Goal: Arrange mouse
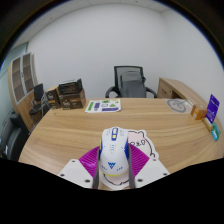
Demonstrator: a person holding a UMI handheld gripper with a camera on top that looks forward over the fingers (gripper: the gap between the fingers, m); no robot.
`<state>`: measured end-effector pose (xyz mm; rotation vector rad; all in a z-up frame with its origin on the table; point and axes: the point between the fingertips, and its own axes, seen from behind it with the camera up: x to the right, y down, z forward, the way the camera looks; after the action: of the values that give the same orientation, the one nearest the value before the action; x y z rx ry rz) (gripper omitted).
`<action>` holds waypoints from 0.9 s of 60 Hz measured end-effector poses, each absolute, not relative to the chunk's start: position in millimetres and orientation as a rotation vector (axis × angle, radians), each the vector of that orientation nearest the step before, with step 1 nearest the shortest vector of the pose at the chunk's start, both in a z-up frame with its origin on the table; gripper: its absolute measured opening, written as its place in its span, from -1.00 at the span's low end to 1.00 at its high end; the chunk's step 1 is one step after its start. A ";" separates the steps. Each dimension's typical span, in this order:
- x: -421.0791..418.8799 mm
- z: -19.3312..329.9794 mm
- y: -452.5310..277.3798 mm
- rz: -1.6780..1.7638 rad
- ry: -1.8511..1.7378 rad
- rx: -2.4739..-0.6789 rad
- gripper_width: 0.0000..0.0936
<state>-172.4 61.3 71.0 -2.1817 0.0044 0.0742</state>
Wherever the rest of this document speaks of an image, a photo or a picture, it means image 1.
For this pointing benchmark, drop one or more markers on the large brown printed box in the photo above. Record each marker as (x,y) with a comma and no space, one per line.
(73,100)

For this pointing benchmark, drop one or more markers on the wooden side desk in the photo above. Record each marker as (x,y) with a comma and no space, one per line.
(176,87)

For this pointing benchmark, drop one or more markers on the purple standing sign card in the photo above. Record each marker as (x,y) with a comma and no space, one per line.
(212,108)

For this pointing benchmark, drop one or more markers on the round white printed pad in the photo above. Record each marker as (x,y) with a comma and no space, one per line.
(178,106)

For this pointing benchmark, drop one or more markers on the small black chair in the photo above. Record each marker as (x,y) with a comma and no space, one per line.
(39,93)

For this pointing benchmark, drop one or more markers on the pink pig-shaped mouse pad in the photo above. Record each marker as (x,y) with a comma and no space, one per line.
(143,141)

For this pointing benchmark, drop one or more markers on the black mesh office chair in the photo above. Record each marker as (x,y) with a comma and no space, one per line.
(131,81)

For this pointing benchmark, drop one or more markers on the green and blue pack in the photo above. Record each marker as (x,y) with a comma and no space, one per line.
(215,131)

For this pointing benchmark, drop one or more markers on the black printed box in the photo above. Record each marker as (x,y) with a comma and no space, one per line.
(70,86)

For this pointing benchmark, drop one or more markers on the black leather sofa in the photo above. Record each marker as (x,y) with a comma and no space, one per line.
(11,136)

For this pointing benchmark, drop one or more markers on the wooden shelf unit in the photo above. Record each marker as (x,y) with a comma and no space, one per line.
(21,80)

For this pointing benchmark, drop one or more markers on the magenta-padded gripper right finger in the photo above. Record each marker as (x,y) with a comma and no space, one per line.
(151,170)

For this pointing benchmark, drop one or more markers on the white sheet with coloured print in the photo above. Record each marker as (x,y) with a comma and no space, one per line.
(103,106)

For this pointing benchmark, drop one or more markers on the small orange box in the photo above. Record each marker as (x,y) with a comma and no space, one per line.
(198,112)

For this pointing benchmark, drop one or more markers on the small brown cardboard box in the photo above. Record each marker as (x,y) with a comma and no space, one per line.
(52,98)

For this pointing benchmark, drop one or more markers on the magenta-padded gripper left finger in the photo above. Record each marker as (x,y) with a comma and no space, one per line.
(75,172)

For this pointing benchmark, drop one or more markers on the white and blue computer mouse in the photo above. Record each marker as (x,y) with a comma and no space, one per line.
(114,155)

